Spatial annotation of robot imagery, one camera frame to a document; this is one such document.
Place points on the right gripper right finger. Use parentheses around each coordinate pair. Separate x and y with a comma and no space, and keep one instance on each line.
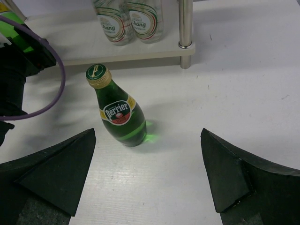
(247,189)

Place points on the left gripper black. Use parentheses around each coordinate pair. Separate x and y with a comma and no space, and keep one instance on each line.
(27,63)

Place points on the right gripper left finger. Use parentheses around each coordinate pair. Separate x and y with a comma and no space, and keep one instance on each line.
(44,188)

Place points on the green Perrier bottle yellow label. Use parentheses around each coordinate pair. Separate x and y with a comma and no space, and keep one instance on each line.
(8,30)

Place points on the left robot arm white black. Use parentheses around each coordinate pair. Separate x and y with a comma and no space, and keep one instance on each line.
(11,92)

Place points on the white two-tier wooden shelf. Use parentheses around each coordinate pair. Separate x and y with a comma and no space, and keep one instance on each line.
(74,32)

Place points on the clear glass bottle left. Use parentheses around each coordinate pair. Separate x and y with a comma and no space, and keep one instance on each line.
(114,18)

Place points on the clear glass bottle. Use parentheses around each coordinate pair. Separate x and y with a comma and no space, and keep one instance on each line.
(147,19)
(114,18)

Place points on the green Perrier bottle red label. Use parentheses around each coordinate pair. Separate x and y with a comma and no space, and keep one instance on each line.
(120,113)

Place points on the clear glass bottle right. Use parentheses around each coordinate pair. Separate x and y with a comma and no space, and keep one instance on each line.
(147,19)

